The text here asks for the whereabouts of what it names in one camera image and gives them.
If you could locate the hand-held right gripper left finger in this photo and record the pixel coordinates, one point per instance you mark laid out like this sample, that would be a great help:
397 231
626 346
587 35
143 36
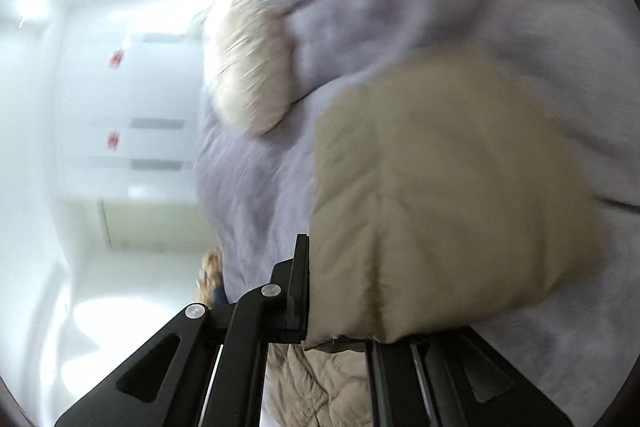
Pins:
295 307

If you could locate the white wardrobe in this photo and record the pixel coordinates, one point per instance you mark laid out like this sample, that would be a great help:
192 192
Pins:
145 97

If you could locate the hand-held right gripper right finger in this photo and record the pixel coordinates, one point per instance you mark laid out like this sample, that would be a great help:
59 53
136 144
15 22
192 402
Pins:
395 374

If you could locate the cream fluffy fur piece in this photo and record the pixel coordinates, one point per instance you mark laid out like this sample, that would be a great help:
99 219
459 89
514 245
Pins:
247 67

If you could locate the brown furry thing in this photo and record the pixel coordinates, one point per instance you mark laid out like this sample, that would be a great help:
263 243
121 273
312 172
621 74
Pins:
211 272

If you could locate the beige puffer jacket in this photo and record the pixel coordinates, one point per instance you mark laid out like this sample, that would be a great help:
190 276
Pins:
440 197

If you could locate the red wardrobe sticker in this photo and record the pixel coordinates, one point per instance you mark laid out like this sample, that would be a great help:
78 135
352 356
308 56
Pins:
114 140
117 57

